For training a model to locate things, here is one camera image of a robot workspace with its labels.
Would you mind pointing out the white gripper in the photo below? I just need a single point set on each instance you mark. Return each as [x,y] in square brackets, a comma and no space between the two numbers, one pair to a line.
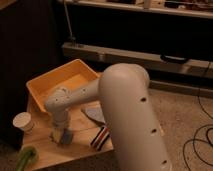
[59,132]

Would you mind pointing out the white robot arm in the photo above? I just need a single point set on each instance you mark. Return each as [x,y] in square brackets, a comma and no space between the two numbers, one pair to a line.
[122,90]

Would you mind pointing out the wooden table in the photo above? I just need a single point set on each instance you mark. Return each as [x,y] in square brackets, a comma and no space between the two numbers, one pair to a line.
[84,130]

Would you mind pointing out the grey folded cloth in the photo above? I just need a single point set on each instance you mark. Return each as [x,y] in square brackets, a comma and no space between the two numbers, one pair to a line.
[94,113]

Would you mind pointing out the white paper cup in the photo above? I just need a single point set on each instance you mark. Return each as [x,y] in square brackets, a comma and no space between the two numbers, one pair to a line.
[23,121]

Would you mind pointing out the green curved object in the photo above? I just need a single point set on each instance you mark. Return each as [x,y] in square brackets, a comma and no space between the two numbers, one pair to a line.
[27,156]

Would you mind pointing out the striped dark cloth roll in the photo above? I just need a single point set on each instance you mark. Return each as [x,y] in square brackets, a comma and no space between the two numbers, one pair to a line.
[100,139]

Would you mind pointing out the yellow plastic tray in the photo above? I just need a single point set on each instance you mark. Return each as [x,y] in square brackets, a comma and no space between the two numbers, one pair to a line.
[71,75]

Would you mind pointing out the grey metal shelf rack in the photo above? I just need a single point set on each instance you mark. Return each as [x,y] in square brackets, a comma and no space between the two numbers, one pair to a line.
[114,32]

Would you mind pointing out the black handle on shelf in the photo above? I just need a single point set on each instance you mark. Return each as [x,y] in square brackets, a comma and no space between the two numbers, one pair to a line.
[176,60]

